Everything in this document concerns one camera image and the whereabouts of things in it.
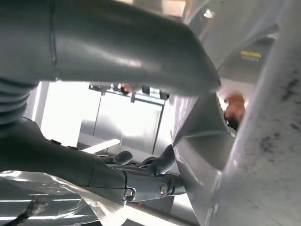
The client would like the yellow tape table marking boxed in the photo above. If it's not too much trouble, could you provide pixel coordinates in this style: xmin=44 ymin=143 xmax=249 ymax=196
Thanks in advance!
xmin=240 ymin=50 xmax=262 ymax=60

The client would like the clear plastic film wrap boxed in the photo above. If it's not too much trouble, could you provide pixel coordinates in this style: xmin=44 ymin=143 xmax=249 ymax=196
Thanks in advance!
xmin=0 ymin=169 xmax=132 ymax=226

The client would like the grey metal frame table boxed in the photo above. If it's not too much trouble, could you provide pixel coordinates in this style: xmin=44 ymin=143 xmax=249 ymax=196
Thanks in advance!
xmin=89 ymin=82 xmax=170 ymax=154

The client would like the person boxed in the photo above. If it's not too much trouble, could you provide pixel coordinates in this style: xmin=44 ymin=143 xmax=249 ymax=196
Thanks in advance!
xmin=223 ymin=93 xmax=247 ymax=131

